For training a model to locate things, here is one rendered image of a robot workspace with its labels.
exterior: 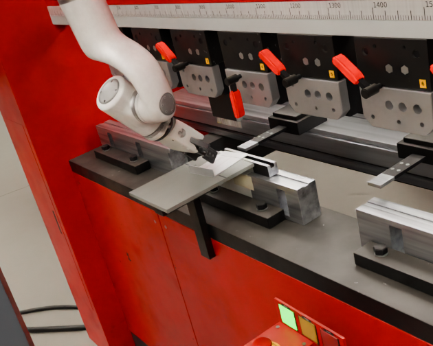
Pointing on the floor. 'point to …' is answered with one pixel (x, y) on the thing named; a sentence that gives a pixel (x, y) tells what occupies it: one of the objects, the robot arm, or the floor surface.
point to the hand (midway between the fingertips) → (201, 154)
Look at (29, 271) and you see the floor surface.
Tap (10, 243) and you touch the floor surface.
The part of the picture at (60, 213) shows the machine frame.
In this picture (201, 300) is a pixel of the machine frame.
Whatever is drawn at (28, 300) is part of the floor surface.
